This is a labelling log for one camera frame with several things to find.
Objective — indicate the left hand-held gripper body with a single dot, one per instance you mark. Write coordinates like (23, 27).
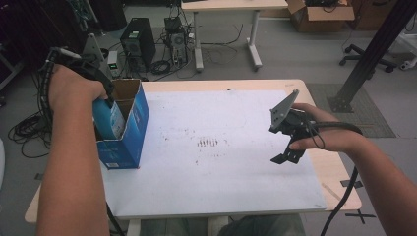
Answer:
(93, 67)

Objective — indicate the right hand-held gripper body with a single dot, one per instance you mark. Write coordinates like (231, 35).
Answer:
(286, 118)

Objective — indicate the blue and white container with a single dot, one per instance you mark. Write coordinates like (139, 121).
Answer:
(109, 123)

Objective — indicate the blue cardboard box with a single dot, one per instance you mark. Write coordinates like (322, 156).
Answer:
(131, 141)

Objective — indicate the person's left hand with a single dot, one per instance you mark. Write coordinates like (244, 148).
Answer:
(72, 88)

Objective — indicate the person's right hand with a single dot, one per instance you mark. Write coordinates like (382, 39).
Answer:
(331, 134)

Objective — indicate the small device with green display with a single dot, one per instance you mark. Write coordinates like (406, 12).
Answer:
(113, 64)

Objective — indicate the black computer tower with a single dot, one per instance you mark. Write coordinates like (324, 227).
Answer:
(139, 42)

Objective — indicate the black curtain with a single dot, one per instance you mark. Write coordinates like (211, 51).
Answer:
(29, 26)

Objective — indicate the person's grey-green trousers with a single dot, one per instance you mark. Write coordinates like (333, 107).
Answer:
(249, 226)

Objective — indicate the white table mat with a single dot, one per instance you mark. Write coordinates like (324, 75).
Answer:
(213, 177)

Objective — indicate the grey floor mat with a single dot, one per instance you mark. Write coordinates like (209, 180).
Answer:
(370, 114)

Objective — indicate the open-sided computer case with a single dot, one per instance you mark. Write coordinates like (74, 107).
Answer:
(177, 41)

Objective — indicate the black office chair base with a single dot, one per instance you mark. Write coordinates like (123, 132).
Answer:
(367, 59)

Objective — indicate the brown cardboard box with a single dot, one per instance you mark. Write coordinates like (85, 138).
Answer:
(323, 18)

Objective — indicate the light wooden desk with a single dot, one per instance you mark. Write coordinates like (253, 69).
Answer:
(229, 5)

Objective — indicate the black metal stand post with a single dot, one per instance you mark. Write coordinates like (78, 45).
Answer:
(370, 55)

